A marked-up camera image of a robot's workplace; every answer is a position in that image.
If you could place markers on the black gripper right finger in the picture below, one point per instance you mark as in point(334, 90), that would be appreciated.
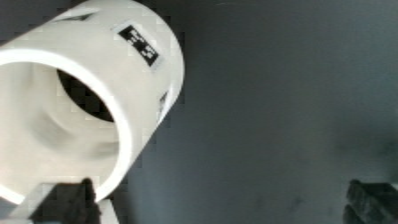
point(371, 207)

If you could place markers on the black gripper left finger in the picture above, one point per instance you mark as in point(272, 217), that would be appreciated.
point(67, 207)

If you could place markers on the white lamp shade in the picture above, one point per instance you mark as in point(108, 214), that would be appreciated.
point(91, 78)

